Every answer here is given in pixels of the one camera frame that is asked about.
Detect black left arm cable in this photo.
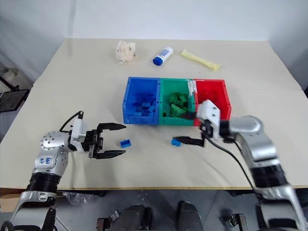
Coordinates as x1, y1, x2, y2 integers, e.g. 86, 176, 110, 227
59, 110, 85, 132

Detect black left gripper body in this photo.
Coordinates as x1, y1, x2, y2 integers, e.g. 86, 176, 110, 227
80, 129, 105, 159

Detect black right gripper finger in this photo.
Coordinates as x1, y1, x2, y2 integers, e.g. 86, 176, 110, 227
172, 136, 206, 148
179, 112, 200, 121

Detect clear plastic bag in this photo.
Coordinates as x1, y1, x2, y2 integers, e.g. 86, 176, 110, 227
61, 191, 88, 205

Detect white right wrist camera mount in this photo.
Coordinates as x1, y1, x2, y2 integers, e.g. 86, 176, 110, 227
195, 99, 222, 141

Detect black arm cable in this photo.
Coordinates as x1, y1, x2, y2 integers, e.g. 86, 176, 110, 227
59, 110, 85, 132
204, 136, 263, 196

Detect white bottle with blue cap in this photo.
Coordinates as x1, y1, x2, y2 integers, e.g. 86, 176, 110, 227
152, 46, 174, 66

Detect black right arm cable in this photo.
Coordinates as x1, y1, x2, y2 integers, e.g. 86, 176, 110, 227
204, 136, 263, 196

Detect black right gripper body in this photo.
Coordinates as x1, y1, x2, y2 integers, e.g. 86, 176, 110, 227
199, 120, 215, 141

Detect crumpled white plastic bag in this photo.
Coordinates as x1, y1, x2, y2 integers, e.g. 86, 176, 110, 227
115, 39, 138, 65

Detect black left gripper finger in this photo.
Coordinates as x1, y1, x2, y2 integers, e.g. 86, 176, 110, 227
96, 122, 127, 137
92, 150, 127, 160

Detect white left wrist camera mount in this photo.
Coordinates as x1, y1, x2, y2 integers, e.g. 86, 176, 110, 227
70, 117, 88, 154

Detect blue plastic bin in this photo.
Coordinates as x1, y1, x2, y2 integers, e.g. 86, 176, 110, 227
122, 77, 161, 125

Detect white torn bin label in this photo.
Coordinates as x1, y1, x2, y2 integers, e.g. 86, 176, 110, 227
185, 78, 198, 99

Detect dark rounded robot part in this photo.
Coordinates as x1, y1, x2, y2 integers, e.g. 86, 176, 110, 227
176, 200, 209, 231
117, 204, 154, 231

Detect brown cardboard box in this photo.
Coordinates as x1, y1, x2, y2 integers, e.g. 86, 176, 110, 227
0, 193, 21, 213

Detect green plastic bin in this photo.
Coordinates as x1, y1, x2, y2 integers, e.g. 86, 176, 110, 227
157, 77, 197, 127

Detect pale yellow packet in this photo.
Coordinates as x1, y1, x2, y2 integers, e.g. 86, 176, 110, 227
180, 49, 221, 71

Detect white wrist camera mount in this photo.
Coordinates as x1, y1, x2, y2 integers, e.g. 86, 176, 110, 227
70, 117, 88, 154
195, 99, 222, 141

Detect red plastic bin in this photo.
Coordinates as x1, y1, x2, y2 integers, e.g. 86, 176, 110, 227
193, 78, 232, 127

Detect black metal stand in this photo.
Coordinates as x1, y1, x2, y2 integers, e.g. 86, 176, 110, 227
0, 68, 31, 113

